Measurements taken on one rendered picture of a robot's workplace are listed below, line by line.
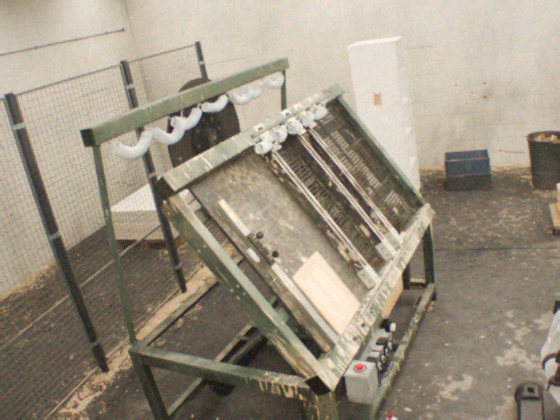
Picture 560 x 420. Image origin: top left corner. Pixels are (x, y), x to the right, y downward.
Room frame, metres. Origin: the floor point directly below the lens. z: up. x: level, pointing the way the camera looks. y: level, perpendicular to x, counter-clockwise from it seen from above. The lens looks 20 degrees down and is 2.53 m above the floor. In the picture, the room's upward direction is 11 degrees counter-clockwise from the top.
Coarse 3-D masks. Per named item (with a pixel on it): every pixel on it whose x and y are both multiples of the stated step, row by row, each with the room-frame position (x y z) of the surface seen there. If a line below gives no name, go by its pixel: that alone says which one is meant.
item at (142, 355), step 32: (416, 288) 3.96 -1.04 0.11; (416, 320) 3.38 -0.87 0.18; (160, 352) 2.69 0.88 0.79; (224, 352) 3.48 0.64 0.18; (256, 352) 2.71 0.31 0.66; (320, 352) 2.52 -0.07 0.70; (192, 384) 3.13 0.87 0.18; (224, 384) 2.40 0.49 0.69; (256, 384) 2.28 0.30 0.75; (288, 384) 2.18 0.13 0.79; (384, 384) 2.73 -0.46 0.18; (160, 416) 2.74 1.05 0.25; (320, 416) 2.09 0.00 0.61
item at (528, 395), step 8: (520, 392) 2.33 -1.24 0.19; (528, 392) 2.29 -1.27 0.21; (536, 392) 2.27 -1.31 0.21; (544, 392) 2.30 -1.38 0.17; (520, 400) 2.27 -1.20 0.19; (528, 400) 2.25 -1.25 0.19; (536, 400) 2.23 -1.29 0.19; (544, 400) 2.23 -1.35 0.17; (552, 400) 2.22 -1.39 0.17; (520, 408) 2.21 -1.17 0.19; (528, 408) 2.19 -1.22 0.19; (536, 408) 2.17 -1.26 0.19; (544, 408) 2.17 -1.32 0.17; (552, 408) 2.16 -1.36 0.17; (520, 416) 2.14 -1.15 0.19; (528, 416) 2.13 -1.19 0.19; (536, 416) 2.11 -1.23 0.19; (544, 416) 2.11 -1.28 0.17; (552, 416) 2.10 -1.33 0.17
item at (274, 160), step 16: (256, 128) 3.10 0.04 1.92; (272, 144) 3.08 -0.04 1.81; (272, 160) 3.07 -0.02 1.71; (288, 176) 3.02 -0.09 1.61; (304, 192) 2.99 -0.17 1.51; (304, 208) 2.99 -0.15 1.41; (320, 208) 2.98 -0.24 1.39; (320, 224) 2.94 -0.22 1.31; (336, 240) 2.90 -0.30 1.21; (352, 256) 2.85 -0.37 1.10; (368, 272) 2.81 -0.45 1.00; (368, 288) 2.81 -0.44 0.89
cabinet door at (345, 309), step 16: (320, 256) 2.74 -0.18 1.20; (304, 272) 2.57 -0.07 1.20; (320, 272) 2.65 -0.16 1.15; (304, 288) 2.48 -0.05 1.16; (320, 288) 2.56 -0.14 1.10; (336, 288) 2.63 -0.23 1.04; (320, 304) 2.46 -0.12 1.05; (336, 304) 2.53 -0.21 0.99; (352, 304) 2.60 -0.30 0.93; (336, 320) 2.44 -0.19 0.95
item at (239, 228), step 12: (216, 204) 2.56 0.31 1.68; (228, 216) 2.53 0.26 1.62; (240, 228) 2.51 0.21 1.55; (264, 264) 2.45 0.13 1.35; (276, 264) 2.47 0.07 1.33; (276, 276) 2.42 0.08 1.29; (288, 288) 2.40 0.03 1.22; (300, 300) 2.38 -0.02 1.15; (312, 312) 2.36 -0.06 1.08; (312, 324) 2.34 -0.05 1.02; (324, 324) 2.34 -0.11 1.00; (324, 336) 2.31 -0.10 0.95; (336, 336) 2.33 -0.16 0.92
